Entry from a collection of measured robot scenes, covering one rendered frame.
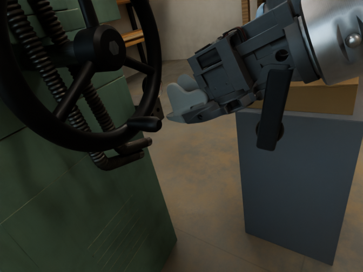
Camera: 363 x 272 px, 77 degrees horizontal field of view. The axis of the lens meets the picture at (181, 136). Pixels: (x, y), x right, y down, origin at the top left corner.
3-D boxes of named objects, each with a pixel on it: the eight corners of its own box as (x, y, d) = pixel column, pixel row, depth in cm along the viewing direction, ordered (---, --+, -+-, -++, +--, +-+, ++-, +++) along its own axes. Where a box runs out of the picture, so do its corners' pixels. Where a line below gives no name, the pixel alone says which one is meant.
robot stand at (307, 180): (267, 184, 113) (265, 76, 86) (340, 203, 96) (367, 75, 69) (244, 232, 93) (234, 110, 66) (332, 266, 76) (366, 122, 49)
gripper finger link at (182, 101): (152, 90, 36) (200, 66, 30) (172, 122, 37) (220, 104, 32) (141, 99, 33) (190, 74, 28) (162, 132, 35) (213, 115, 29)
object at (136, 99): (152, 130, 68) (145, 105, 64) (121, 127, 74) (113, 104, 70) (166, 116, 74) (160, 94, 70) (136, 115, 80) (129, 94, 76)
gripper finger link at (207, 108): (189, 103, 34) (243, 81, 29) (195, 113, 35) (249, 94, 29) (175, 118, 31) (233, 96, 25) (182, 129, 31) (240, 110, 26)
